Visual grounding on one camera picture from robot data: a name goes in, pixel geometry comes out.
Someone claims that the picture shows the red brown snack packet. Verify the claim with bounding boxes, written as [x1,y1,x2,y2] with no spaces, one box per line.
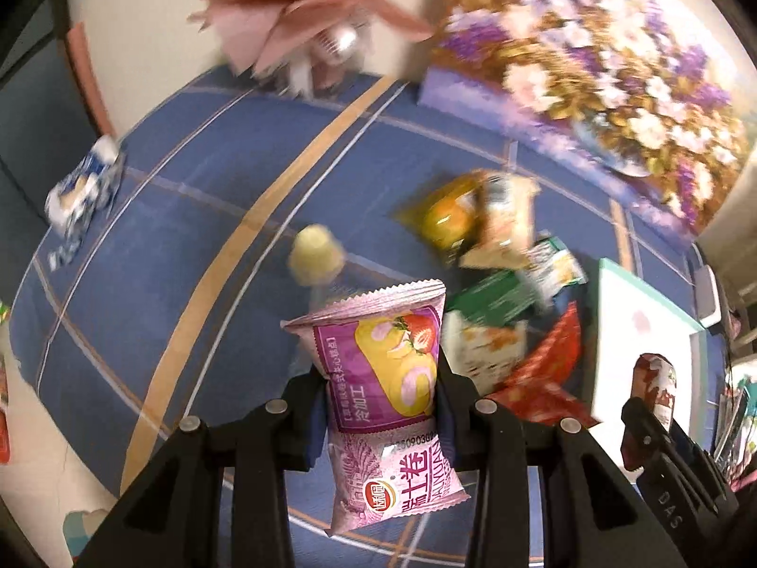
[621,353,678,472]

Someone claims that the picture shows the beige barcode snack packet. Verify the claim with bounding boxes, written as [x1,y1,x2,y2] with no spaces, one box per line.
[458,170,540,271]

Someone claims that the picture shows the white teal storage box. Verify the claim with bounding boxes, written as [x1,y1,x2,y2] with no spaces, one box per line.
[586,258,710,482]

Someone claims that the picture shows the white device on table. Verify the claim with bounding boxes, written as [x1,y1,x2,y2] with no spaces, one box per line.
[693,264,722,328]

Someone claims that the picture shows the dark green snack packet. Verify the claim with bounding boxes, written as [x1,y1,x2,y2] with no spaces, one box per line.
[447,269,537,327]

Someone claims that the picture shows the white orange snack packet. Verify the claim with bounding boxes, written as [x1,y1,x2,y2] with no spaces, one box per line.
[441,311,528,396]

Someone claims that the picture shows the yellow orange snack packet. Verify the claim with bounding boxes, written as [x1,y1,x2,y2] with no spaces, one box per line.
[395,170,480,264]

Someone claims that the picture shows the blue white snack packet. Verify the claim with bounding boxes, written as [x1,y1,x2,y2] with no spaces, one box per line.
[45,135,126,271]

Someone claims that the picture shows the blue striped tablecloth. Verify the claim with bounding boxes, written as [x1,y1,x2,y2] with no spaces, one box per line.
[10,69,699,492]

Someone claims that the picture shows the floral canvas painting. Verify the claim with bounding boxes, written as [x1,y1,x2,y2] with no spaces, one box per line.
[420,0,756,240]

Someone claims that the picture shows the pink paper flower bouquet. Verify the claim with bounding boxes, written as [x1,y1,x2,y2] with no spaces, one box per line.
[189,0,434,96]

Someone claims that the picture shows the white green small packet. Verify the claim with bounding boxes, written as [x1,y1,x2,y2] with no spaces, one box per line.
[525,236,588,309]

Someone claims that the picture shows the purple pink snack packet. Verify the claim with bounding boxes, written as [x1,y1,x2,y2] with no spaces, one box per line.
[281,280,470,535]

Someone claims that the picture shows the yellow jelly cup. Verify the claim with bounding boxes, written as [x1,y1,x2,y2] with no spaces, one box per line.
[287,224,345,287]

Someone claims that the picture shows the red patterned snack packet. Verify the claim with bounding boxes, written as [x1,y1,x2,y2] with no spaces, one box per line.
[488,302,598,428]

